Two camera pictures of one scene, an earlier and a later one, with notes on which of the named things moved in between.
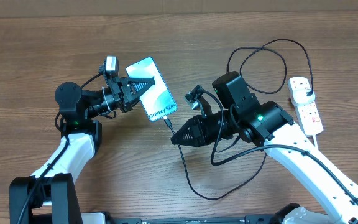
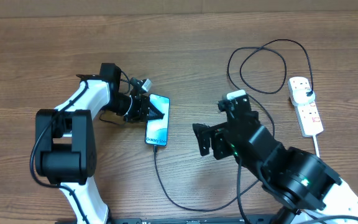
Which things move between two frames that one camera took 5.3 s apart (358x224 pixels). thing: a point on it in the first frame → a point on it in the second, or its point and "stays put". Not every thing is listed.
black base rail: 197,219 stays put
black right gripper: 201,137 → 221,151
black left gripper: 117,86 → 142,102
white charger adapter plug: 301,98 stays put
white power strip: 307,115 stays put
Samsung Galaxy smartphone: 157,101 → 156,130
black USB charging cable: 189,182 → 257,102
